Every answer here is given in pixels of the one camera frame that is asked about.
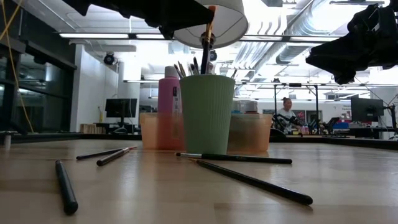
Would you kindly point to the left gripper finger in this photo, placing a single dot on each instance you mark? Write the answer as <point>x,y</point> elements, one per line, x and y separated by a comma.
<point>177,15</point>
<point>167,33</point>

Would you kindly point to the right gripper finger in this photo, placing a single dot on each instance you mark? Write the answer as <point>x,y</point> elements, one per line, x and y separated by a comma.
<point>345,74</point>
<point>345,51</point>

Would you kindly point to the orange tip paint brush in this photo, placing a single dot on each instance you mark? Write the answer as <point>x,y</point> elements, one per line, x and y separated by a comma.
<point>205,59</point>

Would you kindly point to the large pink paint bottle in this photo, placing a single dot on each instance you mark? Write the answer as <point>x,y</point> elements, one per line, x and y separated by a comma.
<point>166,99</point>

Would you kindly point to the brown small paint bottle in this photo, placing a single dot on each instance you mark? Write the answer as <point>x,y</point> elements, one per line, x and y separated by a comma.
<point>250,107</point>

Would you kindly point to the teal small paint bottle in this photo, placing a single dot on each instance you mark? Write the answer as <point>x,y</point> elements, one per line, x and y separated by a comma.
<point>237,107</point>

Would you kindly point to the black computer monitor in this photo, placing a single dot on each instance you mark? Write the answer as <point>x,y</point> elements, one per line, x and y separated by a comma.
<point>121,107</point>
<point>367,109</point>

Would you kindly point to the black ceiling spotlight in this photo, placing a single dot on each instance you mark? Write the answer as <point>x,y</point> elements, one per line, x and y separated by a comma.
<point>109,59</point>
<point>213,56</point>

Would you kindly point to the white shade table lamp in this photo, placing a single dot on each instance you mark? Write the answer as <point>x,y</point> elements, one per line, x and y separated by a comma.
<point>228,18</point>

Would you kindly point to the person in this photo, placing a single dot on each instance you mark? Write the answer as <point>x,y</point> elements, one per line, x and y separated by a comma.
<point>287,115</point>

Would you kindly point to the mint green ribbed cup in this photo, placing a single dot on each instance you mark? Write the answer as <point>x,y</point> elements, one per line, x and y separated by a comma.
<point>206,118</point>

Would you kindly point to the orange translucent plastic tray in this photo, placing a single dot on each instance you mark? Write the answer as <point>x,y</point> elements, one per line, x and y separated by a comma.
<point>248,133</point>

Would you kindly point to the stack of wooden blocks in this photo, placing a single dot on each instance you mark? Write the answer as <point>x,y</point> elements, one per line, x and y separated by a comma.
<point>90,128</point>

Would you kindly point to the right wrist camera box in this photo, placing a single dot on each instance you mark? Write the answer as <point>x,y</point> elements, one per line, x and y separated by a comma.
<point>363,18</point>

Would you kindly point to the small silver metal post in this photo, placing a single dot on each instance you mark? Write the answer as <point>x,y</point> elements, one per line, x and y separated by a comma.
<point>7,141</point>

